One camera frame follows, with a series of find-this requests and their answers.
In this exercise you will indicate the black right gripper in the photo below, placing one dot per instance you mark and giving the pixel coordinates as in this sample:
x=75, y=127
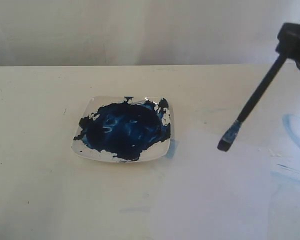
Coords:
x=289, y=42

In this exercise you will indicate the white paper sheet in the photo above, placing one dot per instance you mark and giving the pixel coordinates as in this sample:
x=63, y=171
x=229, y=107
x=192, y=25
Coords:
x=247, y=193

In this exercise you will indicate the black paintbrush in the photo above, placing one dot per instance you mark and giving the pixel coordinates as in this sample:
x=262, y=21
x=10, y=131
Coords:
x=230, y=135

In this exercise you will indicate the white plate with blue paint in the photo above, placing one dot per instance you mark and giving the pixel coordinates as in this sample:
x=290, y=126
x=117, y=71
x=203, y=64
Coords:
x=124, y=129

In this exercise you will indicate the blue tape piece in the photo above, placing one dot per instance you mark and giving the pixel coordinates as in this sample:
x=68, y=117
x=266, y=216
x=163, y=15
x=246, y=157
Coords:
x=172, y=149

